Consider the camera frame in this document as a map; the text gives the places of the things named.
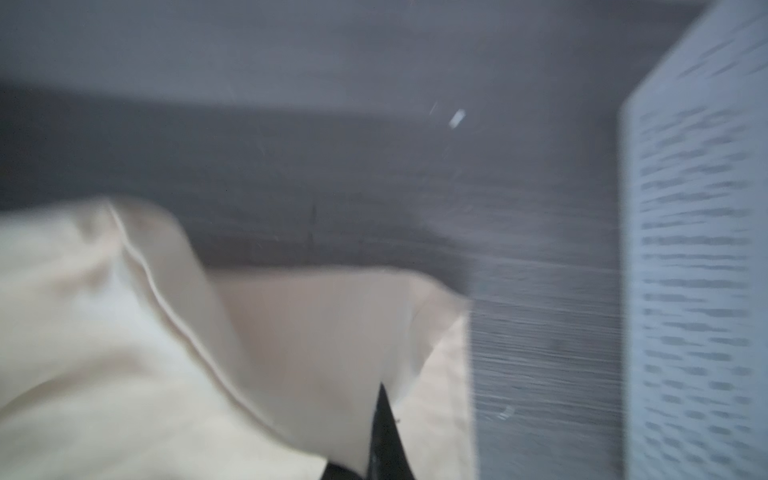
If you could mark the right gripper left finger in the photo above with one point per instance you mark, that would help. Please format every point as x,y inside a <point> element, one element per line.
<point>338,472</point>

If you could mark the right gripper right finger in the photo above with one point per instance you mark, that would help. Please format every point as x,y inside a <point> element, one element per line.
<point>387,459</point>

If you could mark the beige shorts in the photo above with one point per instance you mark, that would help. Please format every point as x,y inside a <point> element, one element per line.
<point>122,357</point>

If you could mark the white plastic basket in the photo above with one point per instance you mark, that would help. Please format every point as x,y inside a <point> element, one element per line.
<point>693,232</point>

